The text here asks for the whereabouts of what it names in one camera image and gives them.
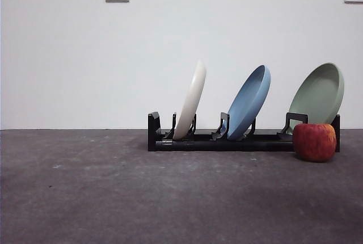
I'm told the pale yellow plate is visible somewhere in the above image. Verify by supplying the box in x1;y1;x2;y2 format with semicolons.
172;59;207;140

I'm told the red apple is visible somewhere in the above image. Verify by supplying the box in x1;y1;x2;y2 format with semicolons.
292;123;337;162

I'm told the black plate rack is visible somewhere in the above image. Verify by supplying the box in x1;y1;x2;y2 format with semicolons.
147;111;341;153

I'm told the blue plate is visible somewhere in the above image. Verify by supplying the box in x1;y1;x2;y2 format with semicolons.
226;64;272;140

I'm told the green plate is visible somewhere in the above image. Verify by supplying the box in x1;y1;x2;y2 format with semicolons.
286;62;345;136

